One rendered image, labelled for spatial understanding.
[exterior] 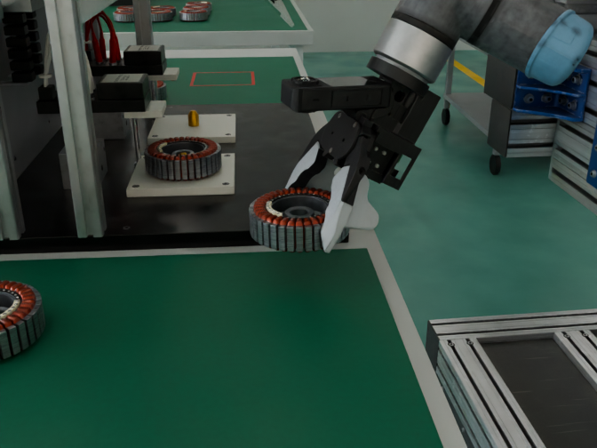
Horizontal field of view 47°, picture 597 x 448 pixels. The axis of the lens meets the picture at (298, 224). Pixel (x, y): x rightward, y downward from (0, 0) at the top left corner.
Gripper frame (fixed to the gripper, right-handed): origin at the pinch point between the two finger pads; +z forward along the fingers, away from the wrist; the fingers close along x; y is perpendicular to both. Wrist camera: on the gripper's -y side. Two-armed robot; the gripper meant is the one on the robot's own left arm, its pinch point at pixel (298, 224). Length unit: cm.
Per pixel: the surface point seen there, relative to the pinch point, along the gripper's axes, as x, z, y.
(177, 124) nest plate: 55, 4, -1
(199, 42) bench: 184, -6, 31
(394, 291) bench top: -7.4, 1.2, 10.8
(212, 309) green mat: -4.6, 11.0, -6.7
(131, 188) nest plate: 25.6, 10.2, -11.7
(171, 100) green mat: 86, 5, 4
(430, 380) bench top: -22.8, 3.5, 6.9
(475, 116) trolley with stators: 227, -36, 188
